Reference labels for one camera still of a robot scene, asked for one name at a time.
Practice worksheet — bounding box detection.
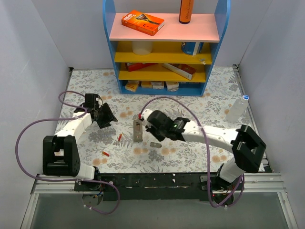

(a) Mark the grey battery cover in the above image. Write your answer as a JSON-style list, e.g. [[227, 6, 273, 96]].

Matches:
[[150, 142, 162, 148]]

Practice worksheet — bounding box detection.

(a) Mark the grey remote control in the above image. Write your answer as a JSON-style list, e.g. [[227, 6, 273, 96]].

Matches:
[[133, 119, 143, 142]]

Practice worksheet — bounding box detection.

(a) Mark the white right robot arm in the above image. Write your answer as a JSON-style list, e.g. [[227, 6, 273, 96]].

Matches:
[[141, 109, 266, 190]]

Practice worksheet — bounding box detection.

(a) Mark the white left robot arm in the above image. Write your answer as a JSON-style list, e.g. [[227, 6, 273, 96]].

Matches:
[[43, 94, 117, 191]]

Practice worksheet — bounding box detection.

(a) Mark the floral tablecloth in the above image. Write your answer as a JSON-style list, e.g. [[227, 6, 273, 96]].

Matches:
[[57, 67, 252, 173]]

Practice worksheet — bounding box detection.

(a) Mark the yellow soap box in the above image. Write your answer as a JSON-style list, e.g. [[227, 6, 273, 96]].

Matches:
[[125, 81, 140, 92]]

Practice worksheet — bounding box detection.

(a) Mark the white soap box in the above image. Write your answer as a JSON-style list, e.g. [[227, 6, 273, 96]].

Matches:
[[165, 82, 179, 92]]

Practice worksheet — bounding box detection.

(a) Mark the red box left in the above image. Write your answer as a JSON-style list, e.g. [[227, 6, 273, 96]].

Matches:
[[125, 62, 156, 72]]

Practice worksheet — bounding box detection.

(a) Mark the red white long box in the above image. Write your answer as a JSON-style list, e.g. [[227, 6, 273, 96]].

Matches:
[[162, 63, 197, 80]]

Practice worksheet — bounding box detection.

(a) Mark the clear plastic water bottle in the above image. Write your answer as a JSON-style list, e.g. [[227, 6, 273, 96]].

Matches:
[[225, 95, 249, 123]]

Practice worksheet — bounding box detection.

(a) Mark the blue shelf unit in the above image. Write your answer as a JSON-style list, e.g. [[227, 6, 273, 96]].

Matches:
[[102, 0, 231, 96]]

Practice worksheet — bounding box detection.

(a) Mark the white cup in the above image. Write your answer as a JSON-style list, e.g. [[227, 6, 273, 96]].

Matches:
[[132, 41, 153, 55]]

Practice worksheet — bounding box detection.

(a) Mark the blue white can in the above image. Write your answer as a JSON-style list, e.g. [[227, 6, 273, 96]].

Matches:
[[181, 42, 204, 56]]

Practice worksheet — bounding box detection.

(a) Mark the orange razor box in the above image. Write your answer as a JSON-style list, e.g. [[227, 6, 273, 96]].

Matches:
[[121, 10, 165, 36]]

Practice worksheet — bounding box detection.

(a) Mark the orange bottle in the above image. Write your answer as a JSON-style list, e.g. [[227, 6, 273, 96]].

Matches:
[[179, 0, 194, 24]]

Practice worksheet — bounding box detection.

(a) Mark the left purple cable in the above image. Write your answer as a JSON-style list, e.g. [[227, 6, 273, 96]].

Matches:
[[15, 90, 121, 215]]

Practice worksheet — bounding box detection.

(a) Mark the purple cable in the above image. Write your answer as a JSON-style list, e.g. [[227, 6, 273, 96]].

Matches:
[[15, 90, 121, 215], [138, 96, 245, 208]]

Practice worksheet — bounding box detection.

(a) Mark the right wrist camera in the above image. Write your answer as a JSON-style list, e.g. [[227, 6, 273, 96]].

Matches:
[[139, 109, 153, 125]]

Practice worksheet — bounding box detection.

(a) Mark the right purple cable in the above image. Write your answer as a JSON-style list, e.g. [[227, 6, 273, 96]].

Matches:
[[138, 96, 245, 208]]

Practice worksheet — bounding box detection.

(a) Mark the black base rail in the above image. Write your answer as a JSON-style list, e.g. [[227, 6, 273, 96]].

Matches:
[[73, 170, 244, 206]]

